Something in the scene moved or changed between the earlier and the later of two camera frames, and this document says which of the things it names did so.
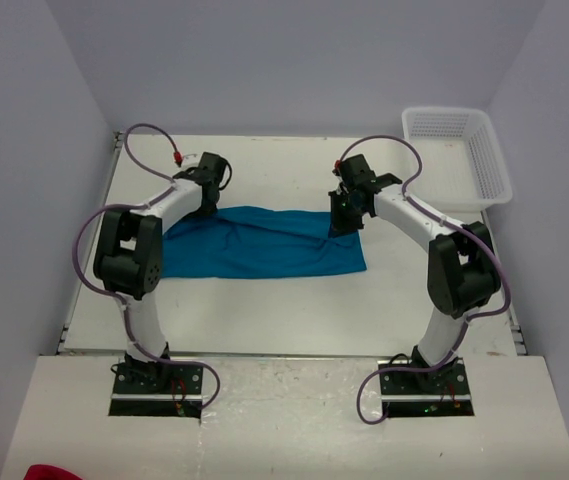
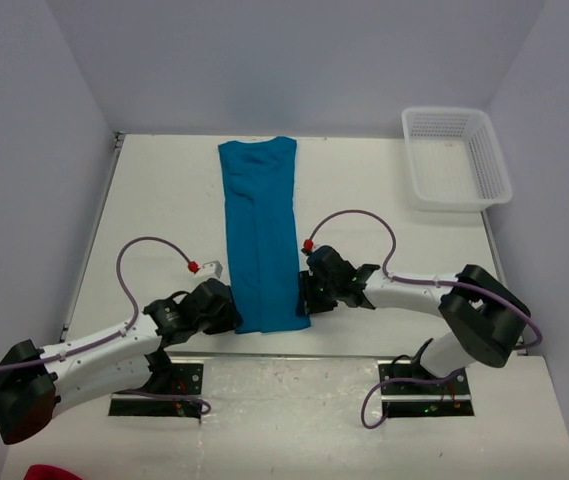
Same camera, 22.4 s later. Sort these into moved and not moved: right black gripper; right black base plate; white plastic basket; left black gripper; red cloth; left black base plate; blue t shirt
Moved: blue t shirt; left black gripper; right black gripper
Not moved: right black base plate; white plastic basket; left black base plate; red cloth
